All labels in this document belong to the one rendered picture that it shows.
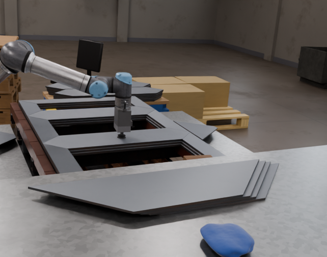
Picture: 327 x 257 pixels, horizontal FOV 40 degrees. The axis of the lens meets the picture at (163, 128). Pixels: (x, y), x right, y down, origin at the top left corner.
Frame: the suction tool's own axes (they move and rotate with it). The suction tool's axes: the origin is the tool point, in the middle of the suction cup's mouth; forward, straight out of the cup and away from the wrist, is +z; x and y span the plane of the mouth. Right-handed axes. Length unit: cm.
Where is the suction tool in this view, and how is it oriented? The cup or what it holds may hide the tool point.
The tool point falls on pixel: (121, 138)
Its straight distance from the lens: 217.2
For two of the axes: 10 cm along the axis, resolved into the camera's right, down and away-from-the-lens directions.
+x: -9.5, 0.3, -3.1
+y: -3.1, -3.0, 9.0
